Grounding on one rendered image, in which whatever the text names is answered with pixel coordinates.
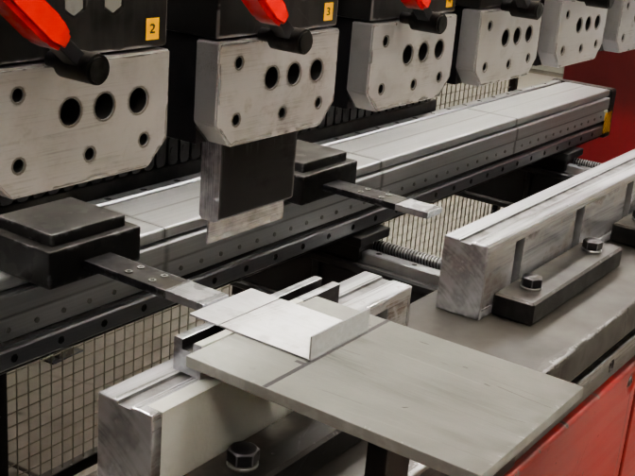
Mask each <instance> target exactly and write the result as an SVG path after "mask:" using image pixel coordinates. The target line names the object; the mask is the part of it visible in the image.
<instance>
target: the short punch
mask: <svg viewBox="0 0 635 476"><path fill-rule="evenodd" d="M297 134H298V132H297V131H294V132H289V133H285V134H282V135H278V136H274V137H270V138H266V139H263V140H258V141H254V142H250V143H246V144H240V145H236V146H231V147H229V146H225V145H223V144H216V143H212V142H209V141H208V142H203V143H202V150H201V171H200V193H199V215H200V217H201V219H205V220H207V236H206V244H207V245H208V244H210V243H213V242H216V241H218V240H221V239H224V238H227V237H230V236H233V235H235V234H238V233H241V232H244V231H246V230H251V229H254V228H257V227H260V226H263V225H265V224H268V223H271V222H274V221H276V220H279V219H282V218H283V201H284V200H287V199H289V198H290V197H292V196H293V185H294V173H295V159H296V146H297Z"/></svg>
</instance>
